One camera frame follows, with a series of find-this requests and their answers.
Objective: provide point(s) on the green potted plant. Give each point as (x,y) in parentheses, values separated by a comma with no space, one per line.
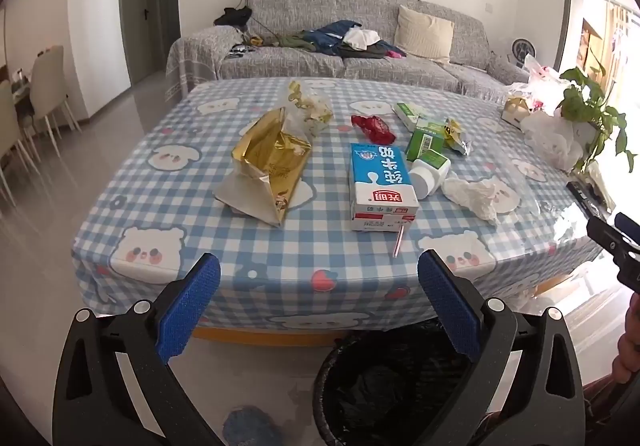
(592,110)

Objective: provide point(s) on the white and green medicine box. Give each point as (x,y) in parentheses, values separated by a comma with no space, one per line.
(409,113)

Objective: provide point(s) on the person's right hand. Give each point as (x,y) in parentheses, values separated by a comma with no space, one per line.
(627,351)

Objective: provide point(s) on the white plastic bag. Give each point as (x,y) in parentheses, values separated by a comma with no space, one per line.
(555,135)

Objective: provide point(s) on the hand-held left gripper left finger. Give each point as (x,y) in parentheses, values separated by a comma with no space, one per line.
(190,311)

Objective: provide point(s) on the wooden table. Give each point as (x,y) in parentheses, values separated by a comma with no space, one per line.
(270,337)

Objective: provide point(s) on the gold foil snack bag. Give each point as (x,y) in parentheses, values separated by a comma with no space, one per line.
(270,160)

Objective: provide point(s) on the blue checkered bear tablecloth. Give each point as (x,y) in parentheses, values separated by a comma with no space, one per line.
(200,206)

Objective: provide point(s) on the beige pillow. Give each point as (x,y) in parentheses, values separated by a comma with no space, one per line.
(425,33)

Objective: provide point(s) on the white and gold paper box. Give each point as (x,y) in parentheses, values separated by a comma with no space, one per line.
(517,109)

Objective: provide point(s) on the blue and white milk carton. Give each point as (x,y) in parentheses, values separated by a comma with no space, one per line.
(380,186)

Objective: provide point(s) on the white tissue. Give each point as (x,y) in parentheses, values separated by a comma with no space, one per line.
(472,193)

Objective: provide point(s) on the black bag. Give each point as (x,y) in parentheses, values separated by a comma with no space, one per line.
(234,15)

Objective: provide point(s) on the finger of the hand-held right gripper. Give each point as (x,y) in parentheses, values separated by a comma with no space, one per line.
(607,236)
(627,226)

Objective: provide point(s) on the grey covered sofa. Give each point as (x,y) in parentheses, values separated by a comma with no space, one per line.
(300,13)

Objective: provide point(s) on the grey door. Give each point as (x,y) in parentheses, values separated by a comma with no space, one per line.
(142,5)

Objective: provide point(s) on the blue fuzzy slipper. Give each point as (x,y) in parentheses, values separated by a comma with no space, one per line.
(252,426)

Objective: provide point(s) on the black trash bin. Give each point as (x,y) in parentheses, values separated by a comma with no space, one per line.
(395,391)

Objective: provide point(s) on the clear bag of gold wrappers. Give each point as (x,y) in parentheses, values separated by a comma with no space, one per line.
(312,108)

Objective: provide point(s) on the pink drinking straw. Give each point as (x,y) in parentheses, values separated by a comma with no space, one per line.
(399,241)

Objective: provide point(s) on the green barcode carton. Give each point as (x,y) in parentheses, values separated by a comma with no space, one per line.
(425,140)

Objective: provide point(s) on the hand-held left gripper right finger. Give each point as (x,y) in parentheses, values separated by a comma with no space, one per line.
(450,306)

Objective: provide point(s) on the white bottle with green label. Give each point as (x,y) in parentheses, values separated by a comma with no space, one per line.
(430,173)

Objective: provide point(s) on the pile of clothes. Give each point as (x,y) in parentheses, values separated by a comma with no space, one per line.
(345,40)

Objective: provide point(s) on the red crinkled wrapper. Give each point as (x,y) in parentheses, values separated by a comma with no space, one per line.
(372,126)

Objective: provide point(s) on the small round fan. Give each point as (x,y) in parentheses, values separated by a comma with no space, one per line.
(524,49)

